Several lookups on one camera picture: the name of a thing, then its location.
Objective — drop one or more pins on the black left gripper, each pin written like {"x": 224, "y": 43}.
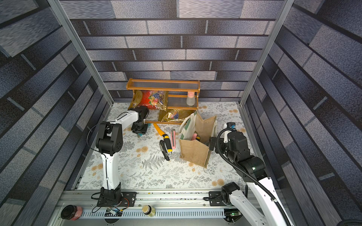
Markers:
{"x": 136, "y": 131}

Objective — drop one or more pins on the pink snap-off cutter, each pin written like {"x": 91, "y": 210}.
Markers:
{"x": 173, "y": 139}

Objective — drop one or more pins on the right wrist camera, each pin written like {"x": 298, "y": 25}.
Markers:
{"x": 231, "y": 126}

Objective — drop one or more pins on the black red emergency button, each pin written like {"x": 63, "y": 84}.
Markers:
{"x": 71, "y": 212}

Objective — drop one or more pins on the green jute Christmas bag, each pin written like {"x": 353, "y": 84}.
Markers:
{"x": 193, "y": 151}

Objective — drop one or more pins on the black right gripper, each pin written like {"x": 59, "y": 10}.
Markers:
{"x": 214, "y": 141}

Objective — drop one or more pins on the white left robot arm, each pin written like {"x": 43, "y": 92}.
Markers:
{"x": 109, "y": 142}

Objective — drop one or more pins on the small pink-capped bottle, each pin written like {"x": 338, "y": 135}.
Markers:
{"x": 191, "y": 99}

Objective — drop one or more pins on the black yellow box cutter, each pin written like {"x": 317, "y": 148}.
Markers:
{"x": 164, "y": 150}

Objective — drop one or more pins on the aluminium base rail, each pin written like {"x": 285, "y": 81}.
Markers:
{"x": 173, "y": 208}

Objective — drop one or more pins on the wooden two-tier shelf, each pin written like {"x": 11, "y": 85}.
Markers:
{"x": 175, "y": 95}

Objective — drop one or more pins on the orange handled utility knife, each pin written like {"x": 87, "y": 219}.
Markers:
{"x": 166, "y": 138}

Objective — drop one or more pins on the red gold snack bag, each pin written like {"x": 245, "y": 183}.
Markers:
{"x": 152, "y": 99}

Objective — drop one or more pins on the floral table mat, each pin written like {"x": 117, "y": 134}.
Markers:
{"x": 142, "y": 164}

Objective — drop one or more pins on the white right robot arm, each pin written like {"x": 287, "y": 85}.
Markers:
{"x": 258, "y": 201}

